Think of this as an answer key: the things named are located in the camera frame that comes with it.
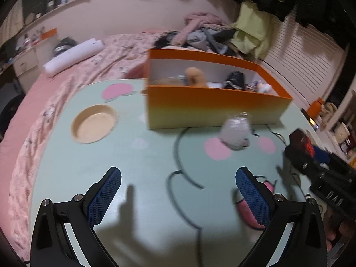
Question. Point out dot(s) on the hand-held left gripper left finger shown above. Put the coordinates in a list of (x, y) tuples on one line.
[(104, 197)]

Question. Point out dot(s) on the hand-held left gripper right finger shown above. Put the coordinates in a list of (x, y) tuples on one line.
[(253, 197)]

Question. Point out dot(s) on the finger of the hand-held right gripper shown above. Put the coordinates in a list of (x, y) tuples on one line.
[(301, 162), (319, 153)]

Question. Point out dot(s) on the dark red scrunchie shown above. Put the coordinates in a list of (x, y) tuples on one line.
[(300, 140)]

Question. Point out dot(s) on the clear plastic bag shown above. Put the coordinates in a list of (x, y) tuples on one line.
[(235, 130)]

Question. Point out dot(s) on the small white object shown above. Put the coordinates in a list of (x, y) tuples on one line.
[(262, 87)]

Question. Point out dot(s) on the orange cardboard box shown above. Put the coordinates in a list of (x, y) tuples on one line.
[(208, 108)]

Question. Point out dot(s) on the black lace scrunchie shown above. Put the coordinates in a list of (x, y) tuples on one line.
[(235, 80)]

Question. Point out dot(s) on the tan fluffy pompom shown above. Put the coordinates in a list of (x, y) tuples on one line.
[(196, 76)]

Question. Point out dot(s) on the person's right hand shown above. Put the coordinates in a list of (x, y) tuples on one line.
[(332, 228)]

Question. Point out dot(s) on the white shelf unit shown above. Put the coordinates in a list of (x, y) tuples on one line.
[(342, 128)]

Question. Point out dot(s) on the orange bottle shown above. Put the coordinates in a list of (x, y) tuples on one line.
[(315, 110)]

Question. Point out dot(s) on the pink bed sheet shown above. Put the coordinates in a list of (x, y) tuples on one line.
[(33, 94)]

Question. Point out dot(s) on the pink printed blanket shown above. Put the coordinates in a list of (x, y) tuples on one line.
[(116, 52)]

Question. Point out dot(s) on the light green cloth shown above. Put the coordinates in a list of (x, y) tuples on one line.
[(250, 25)]

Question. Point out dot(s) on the white paper roll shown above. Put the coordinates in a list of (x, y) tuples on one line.
[(75, 54)]

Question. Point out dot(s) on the pile of dark clothes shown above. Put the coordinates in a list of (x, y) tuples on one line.
[(211, 39)]

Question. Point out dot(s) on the white dresser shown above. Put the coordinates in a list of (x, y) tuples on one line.
[(26, 62)]

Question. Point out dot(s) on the black bag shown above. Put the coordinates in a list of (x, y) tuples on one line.
[(64, 46)]

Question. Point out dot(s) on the small orange box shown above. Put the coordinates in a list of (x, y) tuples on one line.
[(48, 32)]

